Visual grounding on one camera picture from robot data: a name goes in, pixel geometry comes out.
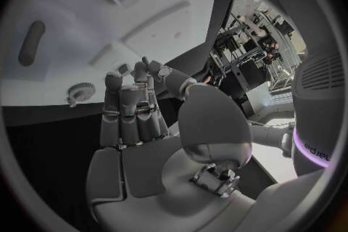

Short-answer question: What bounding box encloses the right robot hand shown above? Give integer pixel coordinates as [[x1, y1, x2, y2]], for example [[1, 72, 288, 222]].
[[85, 56, 255, 232]]

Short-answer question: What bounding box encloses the grey long cylinder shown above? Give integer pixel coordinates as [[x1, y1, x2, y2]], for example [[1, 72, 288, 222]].
[[17, 20, 46, 68]]

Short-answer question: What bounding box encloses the metal equipment rack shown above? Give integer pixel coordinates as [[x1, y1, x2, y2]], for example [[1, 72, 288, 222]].
[[209, 25, 269, 89]]

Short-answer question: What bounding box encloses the white task board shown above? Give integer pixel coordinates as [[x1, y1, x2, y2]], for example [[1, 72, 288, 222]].
[[1, 0, 222, 108]]

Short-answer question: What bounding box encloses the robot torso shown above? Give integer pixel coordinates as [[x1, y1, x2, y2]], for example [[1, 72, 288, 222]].
[[290, 52, 347, 176]]

